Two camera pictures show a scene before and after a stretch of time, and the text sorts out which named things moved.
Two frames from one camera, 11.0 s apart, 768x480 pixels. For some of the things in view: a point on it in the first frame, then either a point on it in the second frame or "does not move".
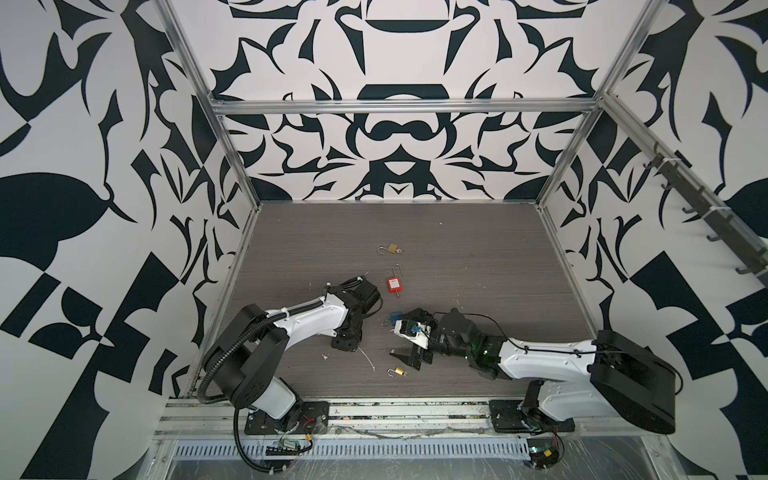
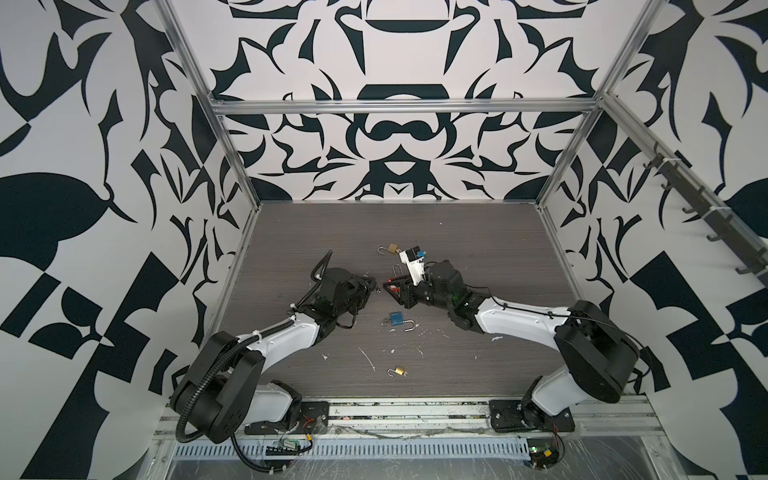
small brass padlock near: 398,370 does not move
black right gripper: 412,361 → 407,288
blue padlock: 395,317 does not move
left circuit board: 286,447 does not move
